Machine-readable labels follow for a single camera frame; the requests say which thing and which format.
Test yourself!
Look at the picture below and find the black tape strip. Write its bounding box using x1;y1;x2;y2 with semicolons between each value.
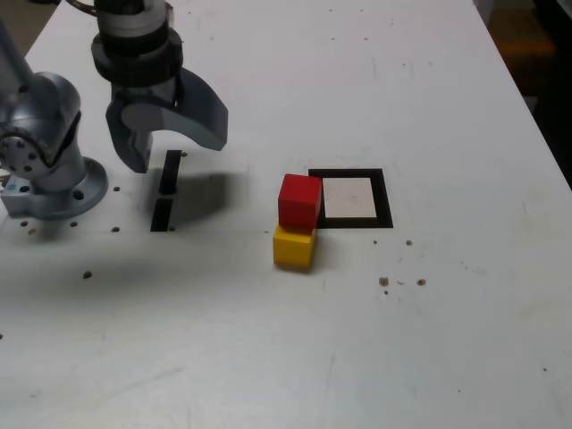
150;149;183;232

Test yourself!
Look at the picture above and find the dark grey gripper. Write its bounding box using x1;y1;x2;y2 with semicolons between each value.
105;66;230;174

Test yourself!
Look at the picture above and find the red cube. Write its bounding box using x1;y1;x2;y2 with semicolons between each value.
277;173;324;230

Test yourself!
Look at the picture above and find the black tape square outline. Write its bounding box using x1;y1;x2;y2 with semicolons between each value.
307;168;394;230

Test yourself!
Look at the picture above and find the yellow cube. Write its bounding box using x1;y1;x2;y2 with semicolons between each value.
273;224;317;272

